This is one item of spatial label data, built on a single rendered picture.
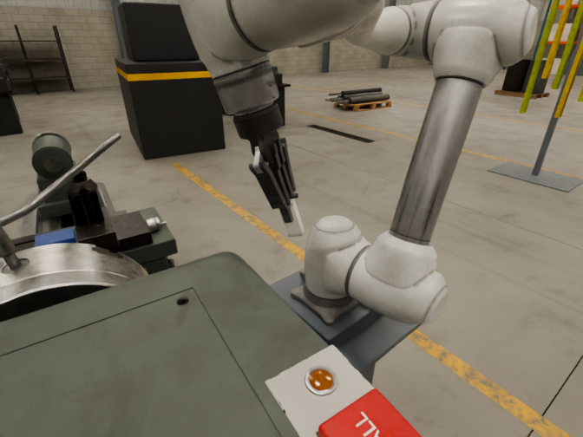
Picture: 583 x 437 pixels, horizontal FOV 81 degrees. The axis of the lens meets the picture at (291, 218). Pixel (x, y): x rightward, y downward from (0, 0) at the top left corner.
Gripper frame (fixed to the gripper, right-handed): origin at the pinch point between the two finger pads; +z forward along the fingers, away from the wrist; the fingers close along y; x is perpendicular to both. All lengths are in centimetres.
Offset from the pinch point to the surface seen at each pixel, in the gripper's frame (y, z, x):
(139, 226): 27, 10, 66
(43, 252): -21.6, -11.3, 30.6
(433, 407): 52, 136, -14
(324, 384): -33.7, -1.5, -13.1
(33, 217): 37, 3, 128
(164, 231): 32, 16, 62
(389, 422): -36.1, -0.9, -18.5
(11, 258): -25.5, -13.1, 30.5
